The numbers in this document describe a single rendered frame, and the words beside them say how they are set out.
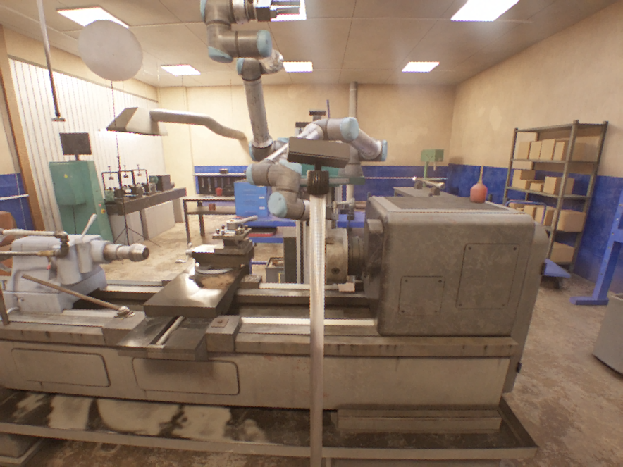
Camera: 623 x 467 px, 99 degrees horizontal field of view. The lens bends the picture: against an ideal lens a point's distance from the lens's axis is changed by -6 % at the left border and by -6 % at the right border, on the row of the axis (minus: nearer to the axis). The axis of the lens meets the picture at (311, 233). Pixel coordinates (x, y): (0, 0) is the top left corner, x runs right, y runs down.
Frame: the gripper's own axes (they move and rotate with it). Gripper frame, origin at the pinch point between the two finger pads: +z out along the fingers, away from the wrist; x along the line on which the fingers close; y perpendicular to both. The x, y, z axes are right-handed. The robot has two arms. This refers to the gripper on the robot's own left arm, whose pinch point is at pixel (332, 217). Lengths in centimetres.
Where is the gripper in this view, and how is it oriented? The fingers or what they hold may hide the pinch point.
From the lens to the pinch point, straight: 131.3
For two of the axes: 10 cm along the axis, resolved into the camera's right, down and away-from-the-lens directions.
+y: -0.5, 9.9, -1.0
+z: 7.1, 1.0, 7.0
